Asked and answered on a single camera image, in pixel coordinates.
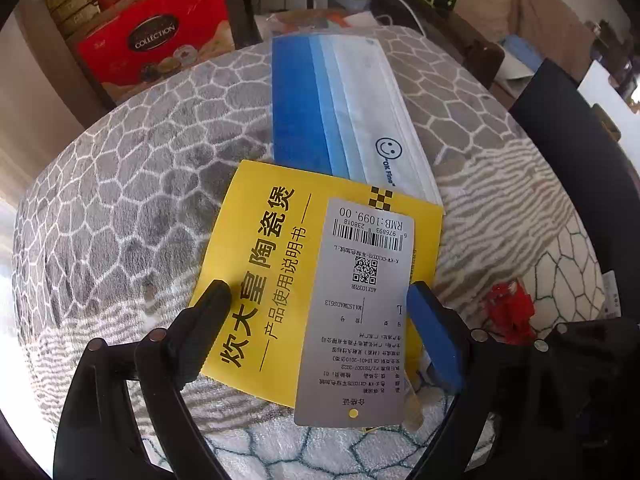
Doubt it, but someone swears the black speaker stand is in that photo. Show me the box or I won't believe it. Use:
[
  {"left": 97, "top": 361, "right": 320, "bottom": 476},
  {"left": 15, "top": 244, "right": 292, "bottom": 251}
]
[{"left": 212, "top": 0, "right": 263, "bottom": 51}]

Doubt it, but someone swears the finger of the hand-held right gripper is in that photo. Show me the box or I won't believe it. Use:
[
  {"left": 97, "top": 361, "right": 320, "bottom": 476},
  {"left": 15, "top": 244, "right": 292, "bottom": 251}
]
[{"left": 545, "top": 319, "right": 640, "bottom": 362}]

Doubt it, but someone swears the white cardboard box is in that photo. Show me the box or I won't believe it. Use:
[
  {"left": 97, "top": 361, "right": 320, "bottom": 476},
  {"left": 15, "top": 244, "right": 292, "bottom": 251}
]
[{"left": 575, "top": 55, "right": 640, "bottom": 126}]

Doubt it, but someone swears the white charging cable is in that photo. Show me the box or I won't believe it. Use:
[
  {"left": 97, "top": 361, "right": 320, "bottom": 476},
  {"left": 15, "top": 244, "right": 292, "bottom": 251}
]
[{"left": 367, "top": 0, "right": 428, "bottom": 36}]

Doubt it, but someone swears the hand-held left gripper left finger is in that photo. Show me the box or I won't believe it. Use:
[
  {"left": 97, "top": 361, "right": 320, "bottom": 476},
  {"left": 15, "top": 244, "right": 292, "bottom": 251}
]
[{"left": 52, "top": 280, "right": 233, "bottom": 480}]

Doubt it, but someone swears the blue face mask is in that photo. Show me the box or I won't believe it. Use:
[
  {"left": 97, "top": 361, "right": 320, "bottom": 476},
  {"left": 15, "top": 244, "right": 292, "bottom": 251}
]
[{"left": 271, "top": 35, "right": 443, "bottom": 206}]

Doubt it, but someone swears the grey patterned blanket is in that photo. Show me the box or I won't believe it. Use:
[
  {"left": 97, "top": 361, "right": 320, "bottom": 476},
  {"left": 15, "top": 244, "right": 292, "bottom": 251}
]
[{"left": 12, "top": 25, "right": 621, "bottom": 480}]

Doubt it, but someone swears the red gift box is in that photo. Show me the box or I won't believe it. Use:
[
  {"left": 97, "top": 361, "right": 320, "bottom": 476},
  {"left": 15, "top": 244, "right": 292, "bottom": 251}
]
[{"left": 77, "top": 0, "right": 236, "bottom": 106}]

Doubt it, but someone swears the yellow instruction booklet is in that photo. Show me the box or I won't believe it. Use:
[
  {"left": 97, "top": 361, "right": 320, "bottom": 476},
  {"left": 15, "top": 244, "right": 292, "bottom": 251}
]
[{"left": 189, "top": 160, "right": 445, "bottom": 408}]

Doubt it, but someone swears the brown sofa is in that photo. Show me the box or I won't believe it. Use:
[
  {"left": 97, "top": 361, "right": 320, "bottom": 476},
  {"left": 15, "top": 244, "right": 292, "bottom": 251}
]
[{"left": 350, "top": 0, "right": 631, "bottom": 111}]

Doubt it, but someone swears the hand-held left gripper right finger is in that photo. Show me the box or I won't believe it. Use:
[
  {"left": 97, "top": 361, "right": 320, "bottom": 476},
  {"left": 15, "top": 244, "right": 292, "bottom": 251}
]
[{"left": 406, "top": 281, "right": 586, "bottom": 480}]

